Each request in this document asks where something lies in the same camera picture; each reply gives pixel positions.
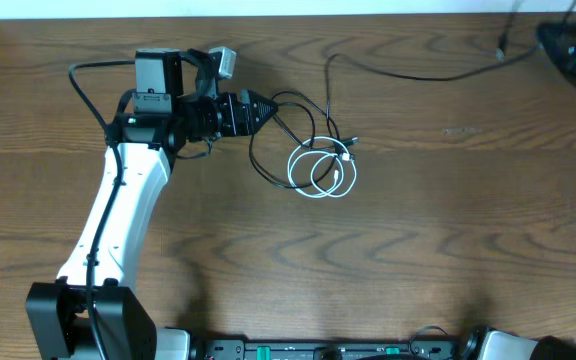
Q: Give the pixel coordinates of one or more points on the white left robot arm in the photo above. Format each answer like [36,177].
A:
[90,310]

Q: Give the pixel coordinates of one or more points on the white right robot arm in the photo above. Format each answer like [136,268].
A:
[487,343]

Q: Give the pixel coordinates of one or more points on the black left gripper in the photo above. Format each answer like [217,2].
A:
[246,114]

